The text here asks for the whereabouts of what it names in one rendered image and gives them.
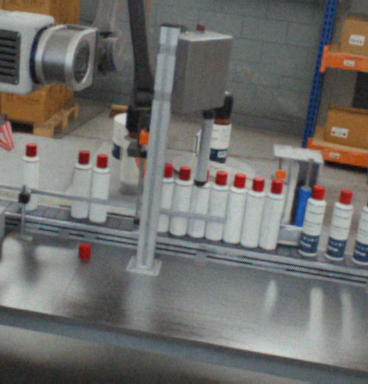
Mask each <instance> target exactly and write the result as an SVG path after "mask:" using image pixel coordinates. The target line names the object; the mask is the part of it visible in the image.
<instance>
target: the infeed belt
mask: <svg viewBox="0 0 368 384"><path fill-rule="evenodd" d="M0 206H3V207H6V210H5V212H10V213H17V214H22V210H21V209H20V203H19V202H18V201H13V200H8V199H1V198H0ZM25 215H28V216H34V217H40V218H46V219H53V220H59V221H65V222H71V223H77V224H83V225H89V226H96V227H102V228H107V229H113V230H119V231H125V232H133V229H134V224H133V220H131V219H125V218H123V219H122V218H119V217H112V216H106V218H105V222H104V223H102V224H95V223H92V222H90V221H89V215H88V218H87V219H84V220H78V219H74V218H72V217H71V210H70V209H63V208H57V207H51V206H45V205H38V204H37V209H36V210H35V211H31V212H26V211H25ZM109 217H110V218H109ZM157 237H162V238H168V239H175V240H180V241H186V242H192V243H198V244H204V245H211V246H217V247H223V248H229V249H240V250H248V251H253V252H259V253H265V254H271V255H277V256H283V257H290V258H296V259H302V260H308V261H314V262H320V263H326V264H332V265H338V266H344V267H350V268H356V269H363V270H368V266H361V265H357V264H355V263H353V262H352V260H351V258H352V254H347V253H344V256H343V260H342V261H331V260H329V259H327V258H326V256H325V254H326V251H323V250H318V251H317V255H316V256H315V257H307V256H303V255H301V254H300V253H299V252H298V251H299V247H294V246H290V248H289V246H287V245H281V244H276V249H275V250H261V249H260V248H258V246H257V248H255V249H248V248H244V247H242V246H241V245H240V244H237V245H230V244H227V243H225V242H223V240H222V241H220V242H211V241H208V240H206V239H205V238H204V237H203V238H202V239H193V238H190V237H188V236H187V235H185V236H183V237H176V236H173V235H171V234H170V233H169V232H168V233H167V234H158V233H157Z"/></svg>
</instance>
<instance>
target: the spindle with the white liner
mask: <svg viewBox="0 0 368 384"><path fill-rule="evenodd" d="M140 112H143V111H133V110H132V105H129V106H128V108H127V111H126V120H125V128H126V130H127V131H128V134H126V135H124V138H123V149H122V159H121V170H120V178H119V181H120V185H118V189H119V190H120V191H121V192H123V193H127V194H137V190H138V180H139V170H138V167H137V165H136V162H135V158H132V157H127V152H126V149H127V146H128V145H129V143H130V142H136V141H137V132H138V123H139V115H140Z"/></svg>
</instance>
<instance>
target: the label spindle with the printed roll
mask: <svg viewBox="0 0 368 384"><path fill-rule="evenodd" d="M233 104H234V97H233V95H232V94H231V93H228V92H225V99H224V106H223V107H220V108H214V109H211V110H214V111H216V113H215V118H214V125H213V132H212V139H211V146H210V153H209V154H210V155H209V161H212V162H216V163H219V162H220V161H222V162H224V166H225V165H226V161H227V153H228V146H229V139H230V132H231V125H232V123H231V122H230V121H228V119H229V118H231V116H232V112H233Z"/></svg>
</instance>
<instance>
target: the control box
mask: <svg viewBox="0 0 368 384"><path fill-rule="evenodd" d="M232 41H233V38H232V37H230V36H226V35H221V34H217V33H213V32H208V31H205V34H199V33H195V32H187V35H180V34H179V36H178V38H177V45H176V48H177V50H176V63H175V72H174V81H173V90H172V95H171V107H170V111H173V112H178V113H181V114H182V113H193V112H198V111H204V110H209V109H214V108H220V107H223V106H224V99H225V91H226V84H227V77H228V69H229V62H230V55H231V48H232Z"/></svg>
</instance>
